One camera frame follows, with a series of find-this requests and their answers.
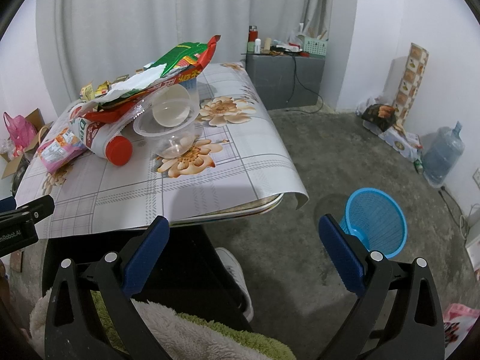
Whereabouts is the red green snack bag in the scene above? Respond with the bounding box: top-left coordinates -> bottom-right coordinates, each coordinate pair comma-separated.
69,35 -> 221,124

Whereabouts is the white small bottle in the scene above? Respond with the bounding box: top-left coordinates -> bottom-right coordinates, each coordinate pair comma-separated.
254,38 -> 261,55

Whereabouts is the brown cardboard box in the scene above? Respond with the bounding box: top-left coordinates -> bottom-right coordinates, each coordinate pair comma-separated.
1,108 -> 51,179

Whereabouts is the blue water jug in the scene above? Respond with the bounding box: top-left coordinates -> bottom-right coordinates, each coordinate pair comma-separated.
421,121 -> 465,189

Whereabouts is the patterned rolled tablecloth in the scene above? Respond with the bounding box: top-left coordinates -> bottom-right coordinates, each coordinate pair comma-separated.
393,42 -> 430,126

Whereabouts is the white paper cup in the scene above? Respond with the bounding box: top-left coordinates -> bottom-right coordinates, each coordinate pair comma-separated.
151,85 -> 191,128

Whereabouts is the blue plastic wastebasket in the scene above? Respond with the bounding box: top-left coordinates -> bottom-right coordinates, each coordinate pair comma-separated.
340,188 -> 408,258

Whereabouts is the white curtain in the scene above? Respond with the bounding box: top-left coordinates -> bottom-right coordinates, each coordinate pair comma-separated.
36,0 -> 332,112

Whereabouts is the grey cabinet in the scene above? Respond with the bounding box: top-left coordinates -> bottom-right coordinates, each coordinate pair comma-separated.
246,55 -> 326,111

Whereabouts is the dark snack bag on floor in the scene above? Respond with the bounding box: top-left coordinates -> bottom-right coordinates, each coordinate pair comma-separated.
361,104 -> 397,133

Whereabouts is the clear plastic container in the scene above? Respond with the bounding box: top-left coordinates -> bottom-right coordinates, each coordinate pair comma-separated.
133,79 -> 199,159

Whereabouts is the floral vinyl tablecloth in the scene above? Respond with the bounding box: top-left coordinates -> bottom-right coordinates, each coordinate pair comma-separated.
16,63 -> 308,239

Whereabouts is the green white fluffy sleeve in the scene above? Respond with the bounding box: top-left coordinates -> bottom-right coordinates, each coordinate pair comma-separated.
27,289 -> 296,359

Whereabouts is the red thermos bottle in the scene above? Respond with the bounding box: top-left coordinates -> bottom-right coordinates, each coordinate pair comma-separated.
248,25 -> 258,42

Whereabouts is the black power cable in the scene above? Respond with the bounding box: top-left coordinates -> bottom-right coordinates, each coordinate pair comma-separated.
285,53 -> 325,115

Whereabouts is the green mesh basket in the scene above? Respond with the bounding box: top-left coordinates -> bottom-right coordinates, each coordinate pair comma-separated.
303,37 -> 328,57

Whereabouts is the strawberry AD milk bottle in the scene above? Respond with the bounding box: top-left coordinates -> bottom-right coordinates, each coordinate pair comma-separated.
69,117 -> 133,166

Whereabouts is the white box on floor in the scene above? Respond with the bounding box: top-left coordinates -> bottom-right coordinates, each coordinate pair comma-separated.
363,120 -> 422,163

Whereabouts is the pink plastic bag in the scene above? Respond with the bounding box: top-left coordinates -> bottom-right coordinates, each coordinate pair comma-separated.
3,112 -> 38,149

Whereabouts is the pink snack packet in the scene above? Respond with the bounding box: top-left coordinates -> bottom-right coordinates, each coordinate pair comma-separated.
37,127 -> 87,174

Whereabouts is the white sneaker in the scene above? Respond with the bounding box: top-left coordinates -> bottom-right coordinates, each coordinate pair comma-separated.
215,247 -> 254,322

